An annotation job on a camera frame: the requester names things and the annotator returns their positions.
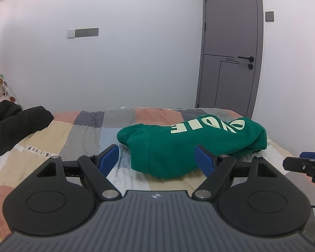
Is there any black door handle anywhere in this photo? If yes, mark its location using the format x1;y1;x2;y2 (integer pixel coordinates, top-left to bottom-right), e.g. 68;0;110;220
238;56;255;70

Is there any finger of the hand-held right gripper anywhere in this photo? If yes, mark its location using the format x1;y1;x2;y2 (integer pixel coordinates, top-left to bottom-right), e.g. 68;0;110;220
283;156;315;184
299;151;315;161

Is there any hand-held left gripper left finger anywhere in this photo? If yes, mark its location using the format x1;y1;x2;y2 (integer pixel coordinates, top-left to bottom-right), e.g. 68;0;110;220
21;144;121;201

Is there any white printed bag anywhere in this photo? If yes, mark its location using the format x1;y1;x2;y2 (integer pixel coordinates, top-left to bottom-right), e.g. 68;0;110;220
0;73;16;103

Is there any green hoodie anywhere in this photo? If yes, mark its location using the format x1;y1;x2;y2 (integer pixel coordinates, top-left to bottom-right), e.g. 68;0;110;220
117;114;268;180

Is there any grey door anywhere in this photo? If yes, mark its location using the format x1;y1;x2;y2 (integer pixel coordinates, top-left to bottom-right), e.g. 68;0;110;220
195;0;264;118

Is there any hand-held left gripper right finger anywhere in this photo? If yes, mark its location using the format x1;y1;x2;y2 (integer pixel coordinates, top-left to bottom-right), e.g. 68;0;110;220
192;144;292;201

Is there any black puffer jacket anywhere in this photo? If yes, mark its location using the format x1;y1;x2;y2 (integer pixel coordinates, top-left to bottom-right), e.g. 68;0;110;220
0;100;55;166

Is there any patchwork bed sheet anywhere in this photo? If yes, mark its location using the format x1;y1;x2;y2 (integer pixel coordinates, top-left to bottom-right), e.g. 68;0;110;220
0;107;315;242

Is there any wall switch panel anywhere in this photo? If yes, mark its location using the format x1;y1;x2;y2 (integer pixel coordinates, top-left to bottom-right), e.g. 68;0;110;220
67;28;99;38

